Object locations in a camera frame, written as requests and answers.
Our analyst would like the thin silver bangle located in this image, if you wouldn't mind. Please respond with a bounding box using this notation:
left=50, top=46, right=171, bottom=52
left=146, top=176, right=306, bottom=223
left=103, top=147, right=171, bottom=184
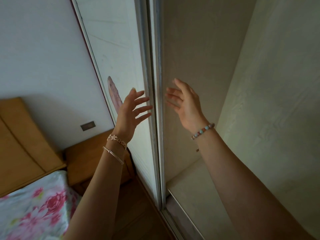
left=102, top=146, right=124, bottom=165

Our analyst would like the gold flower link bracelet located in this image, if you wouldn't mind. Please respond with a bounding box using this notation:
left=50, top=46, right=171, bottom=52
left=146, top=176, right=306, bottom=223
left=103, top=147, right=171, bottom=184
left=107, top=133, right=128, bottom=150

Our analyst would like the white sliding-door wardrobe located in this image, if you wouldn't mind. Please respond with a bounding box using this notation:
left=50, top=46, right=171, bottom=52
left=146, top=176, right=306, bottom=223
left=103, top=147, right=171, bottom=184
left=69, top=0, right=320, bottom=240

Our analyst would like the grey wall socket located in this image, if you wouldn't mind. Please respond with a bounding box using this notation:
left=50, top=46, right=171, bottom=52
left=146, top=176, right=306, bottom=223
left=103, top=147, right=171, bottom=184
left=80, top=121, right=96, bottom=132

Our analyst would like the wooden bed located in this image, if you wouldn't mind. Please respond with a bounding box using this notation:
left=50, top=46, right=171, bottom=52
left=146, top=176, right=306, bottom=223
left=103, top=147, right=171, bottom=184
left=0, top=97, right=82, bottom=240

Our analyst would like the person's right hand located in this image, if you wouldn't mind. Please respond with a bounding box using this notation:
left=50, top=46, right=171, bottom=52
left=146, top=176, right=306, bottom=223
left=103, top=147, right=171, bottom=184
left=165, top=78, right=209, bottom=133

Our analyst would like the person's right forearm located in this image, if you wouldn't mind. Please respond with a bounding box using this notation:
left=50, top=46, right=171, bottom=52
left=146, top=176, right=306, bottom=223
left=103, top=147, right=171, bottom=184
left=192, top=127, right=315, bottom=240

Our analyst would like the person's left forearm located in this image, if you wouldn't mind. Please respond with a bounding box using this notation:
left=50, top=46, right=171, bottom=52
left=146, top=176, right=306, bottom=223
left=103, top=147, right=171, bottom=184
left=62, top=133, right=129, bottom=240

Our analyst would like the pastel beaded bracelet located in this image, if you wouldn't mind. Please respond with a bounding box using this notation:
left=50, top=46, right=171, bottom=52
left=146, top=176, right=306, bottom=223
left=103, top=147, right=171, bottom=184
left=191, top=123, right=215, bottom=152

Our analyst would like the person's left hand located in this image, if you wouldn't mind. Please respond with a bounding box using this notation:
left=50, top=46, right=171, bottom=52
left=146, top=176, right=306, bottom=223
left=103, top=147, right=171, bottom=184
left=114, top=87, right=153, bottom=144

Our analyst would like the wooden nightstand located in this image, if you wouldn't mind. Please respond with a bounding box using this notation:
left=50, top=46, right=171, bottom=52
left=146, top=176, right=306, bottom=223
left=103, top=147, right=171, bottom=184
left=64, top=129, right=135, bottom=195

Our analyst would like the bed with floral sheet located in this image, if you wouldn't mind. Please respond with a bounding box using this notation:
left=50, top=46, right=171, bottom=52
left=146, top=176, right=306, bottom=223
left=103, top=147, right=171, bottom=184
left=0, top=170, right=82, bottom=240

